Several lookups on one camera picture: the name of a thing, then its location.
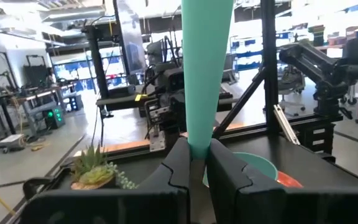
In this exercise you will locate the black metal table frame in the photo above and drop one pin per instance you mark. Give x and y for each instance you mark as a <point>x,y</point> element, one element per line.
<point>269,62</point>

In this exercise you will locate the potted succulent plant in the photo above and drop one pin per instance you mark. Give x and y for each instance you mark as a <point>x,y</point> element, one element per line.
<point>95,174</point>

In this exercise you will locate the black metal post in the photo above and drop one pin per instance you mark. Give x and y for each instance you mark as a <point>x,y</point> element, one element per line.
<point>96,62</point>

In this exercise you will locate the background workbench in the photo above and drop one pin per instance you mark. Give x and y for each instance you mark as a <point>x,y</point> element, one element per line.
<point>26,99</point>

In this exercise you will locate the silver metal bracket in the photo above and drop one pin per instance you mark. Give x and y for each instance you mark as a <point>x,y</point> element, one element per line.
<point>158,141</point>

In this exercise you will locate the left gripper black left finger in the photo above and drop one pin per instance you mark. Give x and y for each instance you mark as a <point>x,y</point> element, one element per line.
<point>120,207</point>

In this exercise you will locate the silver metal bar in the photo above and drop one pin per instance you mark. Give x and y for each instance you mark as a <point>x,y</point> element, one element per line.
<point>286,124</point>

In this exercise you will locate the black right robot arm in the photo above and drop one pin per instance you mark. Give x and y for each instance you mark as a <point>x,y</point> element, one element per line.
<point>172,105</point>

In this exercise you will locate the device with green lights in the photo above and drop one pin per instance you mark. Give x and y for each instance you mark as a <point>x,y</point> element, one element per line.
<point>54,118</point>

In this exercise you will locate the red round plate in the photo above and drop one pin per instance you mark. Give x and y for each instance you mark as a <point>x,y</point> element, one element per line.
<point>289,182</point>

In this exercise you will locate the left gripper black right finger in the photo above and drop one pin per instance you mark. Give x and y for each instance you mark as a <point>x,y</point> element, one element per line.
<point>275,207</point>

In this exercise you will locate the grey office chair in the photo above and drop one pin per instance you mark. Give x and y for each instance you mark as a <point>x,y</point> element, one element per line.
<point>291,84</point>

